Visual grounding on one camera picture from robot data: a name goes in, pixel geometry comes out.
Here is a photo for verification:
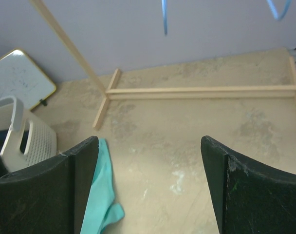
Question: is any small whiteboard wooden frame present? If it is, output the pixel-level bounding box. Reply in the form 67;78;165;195
0;49;56;110

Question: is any wooden clothes rack frame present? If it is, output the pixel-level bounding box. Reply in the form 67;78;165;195
30;0;296;130

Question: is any cream plastic laundry basket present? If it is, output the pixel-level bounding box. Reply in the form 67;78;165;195
0;96;57;178

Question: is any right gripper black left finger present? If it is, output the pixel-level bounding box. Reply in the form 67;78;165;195
0;136;99;234

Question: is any teal green t shirt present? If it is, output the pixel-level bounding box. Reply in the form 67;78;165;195
80;138;125;234

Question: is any blue wire hanger teal shirt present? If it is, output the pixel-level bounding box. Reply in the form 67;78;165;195
161;0;292;36

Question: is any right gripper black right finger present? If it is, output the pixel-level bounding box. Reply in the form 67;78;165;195
201;136;296;234

